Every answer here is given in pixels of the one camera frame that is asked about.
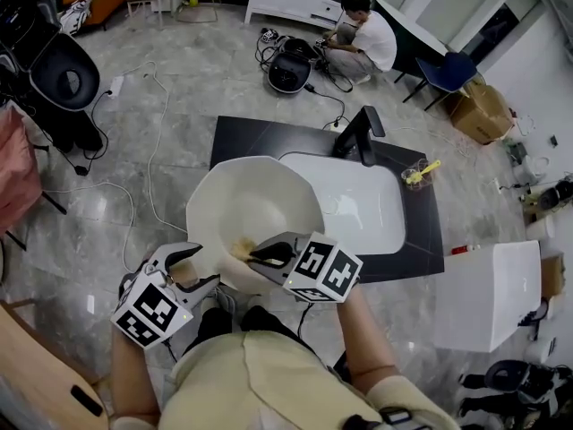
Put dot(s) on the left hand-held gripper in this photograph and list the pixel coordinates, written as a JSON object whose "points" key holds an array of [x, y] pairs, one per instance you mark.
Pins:
{"points": [[150, 314]]}

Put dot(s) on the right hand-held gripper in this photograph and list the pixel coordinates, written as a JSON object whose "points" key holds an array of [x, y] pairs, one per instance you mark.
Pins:
{"points": [[327, 271]]}

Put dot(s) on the yellow sponge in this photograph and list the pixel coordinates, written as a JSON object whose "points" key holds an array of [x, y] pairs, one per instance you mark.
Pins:
{"points": [[242, 248]]}

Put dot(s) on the person's left forearm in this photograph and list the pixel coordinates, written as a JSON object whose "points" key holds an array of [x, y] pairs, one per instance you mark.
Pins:
{"points": [[134, 374]]}

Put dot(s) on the person's right forearm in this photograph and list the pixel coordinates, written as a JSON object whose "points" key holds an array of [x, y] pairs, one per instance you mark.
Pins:
{"points": [[367, 343]]}

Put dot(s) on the person's shoe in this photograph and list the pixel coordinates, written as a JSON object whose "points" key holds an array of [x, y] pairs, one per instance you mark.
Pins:
{"points": [[221, 300]]}

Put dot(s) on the person's black trousers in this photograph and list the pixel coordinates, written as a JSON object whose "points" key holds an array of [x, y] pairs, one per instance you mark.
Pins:
{"points": [[215, 325]]}

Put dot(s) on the white sink basin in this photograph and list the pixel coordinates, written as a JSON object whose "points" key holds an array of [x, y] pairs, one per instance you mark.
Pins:
{"points": [[358, 204]]}

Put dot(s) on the dark sink cabinet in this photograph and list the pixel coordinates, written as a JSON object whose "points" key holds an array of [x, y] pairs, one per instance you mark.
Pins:
{"points": [[250, 137]]}

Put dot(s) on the black waist device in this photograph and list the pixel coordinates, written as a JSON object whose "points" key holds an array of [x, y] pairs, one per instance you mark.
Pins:
{"points": [[342, 367]]}

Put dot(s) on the person's cream shirt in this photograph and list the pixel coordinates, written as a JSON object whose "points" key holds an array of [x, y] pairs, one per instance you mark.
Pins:
{"points": [[268, 388]]}

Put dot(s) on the white power strip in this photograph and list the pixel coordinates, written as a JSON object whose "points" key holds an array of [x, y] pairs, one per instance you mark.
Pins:
{"points": [[116, 85], [336, 127]]}

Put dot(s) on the clear glass holder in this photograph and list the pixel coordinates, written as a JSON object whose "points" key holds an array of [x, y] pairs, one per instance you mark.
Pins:
{"points": [[418, 186]]}

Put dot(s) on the light wooden chair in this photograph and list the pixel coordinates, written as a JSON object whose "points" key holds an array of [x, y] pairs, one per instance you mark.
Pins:
{"points": [[40, 374]]}

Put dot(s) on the red bottle with white cap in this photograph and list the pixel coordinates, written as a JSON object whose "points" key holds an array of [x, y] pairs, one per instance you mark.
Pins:
{"points": [[461, 250]]}

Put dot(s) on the black oval case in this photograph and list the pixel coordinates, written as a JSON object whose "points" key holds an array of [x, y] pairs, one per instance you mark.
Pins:
{"points": [[67, 79], [288, 74]]}

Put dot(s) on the pink chair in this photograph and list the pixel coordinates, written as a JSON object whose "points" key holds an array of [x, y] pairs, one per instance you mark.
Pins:
{"points": [[18, 173]]}

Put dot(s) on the white block cabinet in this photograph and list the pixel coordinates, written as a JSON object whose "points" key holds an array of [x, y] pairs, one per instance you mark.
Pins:
{"points": [[488, 298]]}

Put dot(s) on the large cardboard box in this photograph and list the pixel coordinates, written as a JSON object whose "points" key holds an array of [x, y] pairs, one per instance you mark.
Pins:
{"points": [[479, 114]]}

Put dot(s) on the dark green bathtub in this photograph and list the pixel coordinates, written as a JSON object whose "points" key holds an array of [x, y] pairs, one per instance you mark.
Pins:
{"points": [[412, 47]]}

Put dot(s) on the blue chair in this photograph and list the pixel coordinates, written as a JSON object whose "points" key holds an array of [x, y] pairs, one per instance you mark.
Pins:
{"points": [[452, 72]]}

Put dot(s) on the small black faucet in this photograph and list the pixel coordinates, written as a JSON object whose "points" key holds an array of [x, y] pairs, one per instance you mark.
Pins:
{"points": [[532, 316]]}

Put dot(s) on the white round bin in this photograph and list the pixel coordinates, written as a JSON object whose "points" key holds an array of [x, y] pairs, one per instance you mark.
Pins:
{"points": [[541, 227]]}

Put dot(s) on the small cardboard box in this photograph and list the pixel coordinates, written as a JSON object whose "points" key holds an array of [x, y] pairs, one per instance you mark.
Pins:
{"points": [[553, 276]]}

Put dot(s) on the white cylindrical appliance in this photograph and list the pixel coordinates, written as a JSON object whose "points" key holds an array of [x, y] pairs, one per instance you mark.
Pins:
{"points": [[541, 350]]}

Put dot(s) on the black white striped cushion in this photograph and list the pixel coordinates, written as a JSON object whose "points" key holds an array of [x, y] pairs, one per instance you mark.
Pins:
{"points": [[76, 16]]}

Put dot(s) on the black helmet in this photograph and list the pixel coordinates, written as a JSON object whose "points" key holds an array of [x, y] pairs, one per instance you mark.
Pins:
{"points": [[555, 197]]}

